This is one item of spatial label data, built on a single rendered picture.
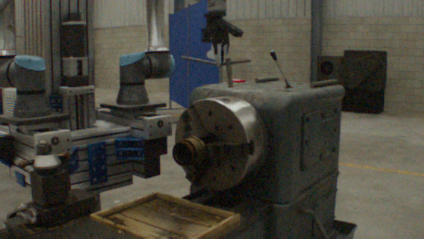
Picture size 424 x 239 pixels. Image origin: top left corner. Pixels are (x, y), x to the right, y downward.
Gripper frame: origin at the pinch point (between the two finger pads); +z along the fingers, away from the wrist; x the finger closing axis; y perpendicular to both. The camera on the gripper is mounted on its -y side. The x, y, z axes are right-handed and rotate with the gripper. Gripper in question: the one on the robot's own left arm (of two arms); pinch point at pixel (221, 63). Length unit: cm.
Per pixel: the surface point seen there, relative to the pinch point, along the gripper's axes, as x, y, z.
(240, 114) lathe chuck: 21.4, -23.0, 15.2
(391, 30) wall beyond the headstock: -974, 161, -69
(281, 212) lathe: 8, -32, 51
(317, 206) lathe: -23, -33, 58
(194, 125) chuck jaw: 27.6, -9.4, 19.2
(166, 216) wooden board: 43, -10, 46
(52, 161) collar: 80, -8, 21
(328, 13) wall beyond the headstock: -971, 336, -116
